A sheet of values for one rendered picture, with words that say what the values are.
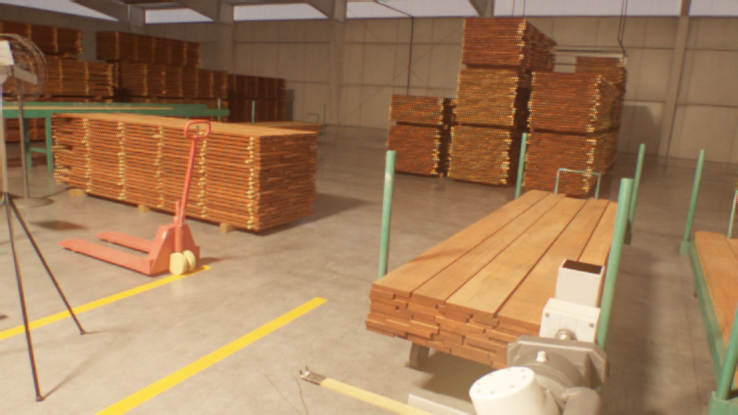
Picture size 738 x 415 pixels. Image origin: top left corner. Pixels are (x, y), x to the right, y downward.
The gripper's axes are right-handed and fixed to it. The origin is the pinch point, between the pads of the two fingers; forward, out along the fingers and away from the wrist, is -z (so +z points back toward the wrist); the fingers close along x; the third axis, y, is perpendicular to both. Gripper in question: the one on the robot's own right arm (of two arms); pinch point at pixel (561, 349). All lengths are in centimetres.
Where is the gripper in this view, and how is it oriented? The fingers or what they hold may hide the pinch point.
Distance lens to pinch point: 77.1
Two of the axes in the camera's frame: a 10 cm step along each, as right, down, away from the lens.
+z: -4.8, 1.5, -8.6
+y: -0.8, -9.9, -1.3
